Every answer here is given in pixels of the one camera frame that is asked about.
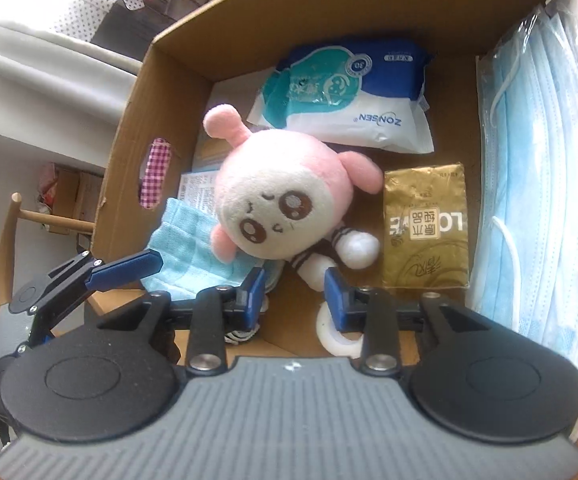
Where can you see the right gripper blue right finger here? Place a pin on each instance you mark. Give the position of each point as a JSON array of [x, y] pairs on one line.
[[375, 314]]

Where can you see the blue wet wipes pack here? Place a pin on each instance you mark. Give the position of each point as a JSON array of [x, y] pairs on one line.
[[359, 92]]

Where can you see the white tape roll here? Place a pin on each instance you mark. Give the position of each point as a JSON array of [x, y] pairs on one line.
[[332, 340]]

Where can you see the gold tissue packet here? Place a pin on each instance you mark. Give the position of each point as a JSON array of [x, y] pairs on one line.
[[426, 228]]

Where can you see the white curtain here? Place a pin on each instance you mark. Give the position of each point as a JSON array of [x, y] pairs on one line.
[[61, 98]]

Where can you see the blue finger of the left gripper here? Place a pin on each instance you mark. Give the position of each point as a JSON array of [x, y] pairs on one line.
[[130, 269]]

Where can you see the magenta checkered tablecloth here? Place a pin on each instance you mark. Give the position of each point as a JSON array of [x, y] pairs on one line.
[[155, 170]]

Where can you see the pink plush toy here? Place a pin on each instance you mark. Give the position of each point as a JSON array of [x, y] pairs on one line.
[[283, 195]]

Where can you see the bag of blue face masks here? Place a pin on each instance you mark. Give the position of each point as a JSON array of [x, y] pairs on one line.
[[525, 270]]

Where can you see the polka dot cloth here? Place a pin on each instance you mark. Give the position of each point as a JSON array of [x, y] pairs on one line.
[[82, 18]]

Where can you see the cardboard boxes by wall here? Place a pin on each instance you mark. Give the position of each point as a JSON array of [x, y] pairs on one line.
[[68, 192]]

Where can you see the cotton swab bag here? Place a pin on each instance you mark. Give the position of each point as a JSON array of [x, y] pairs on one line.
[[228, 109]]

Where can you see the black wooden chair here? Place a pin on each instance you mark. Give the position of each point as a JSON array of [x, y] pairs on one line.
[[32, 243]]

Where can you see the blue white medicine box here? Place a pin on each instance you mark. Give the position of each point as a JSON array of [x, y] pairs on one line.
[[196, 189]]

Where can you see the teal knitted cloth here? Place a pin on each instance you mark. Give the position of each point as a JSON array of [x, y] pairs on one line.
[[188, 263]]

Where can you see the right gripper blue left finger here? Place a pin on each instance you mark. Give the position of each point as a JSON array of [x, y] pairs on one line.
[[210, 315]]

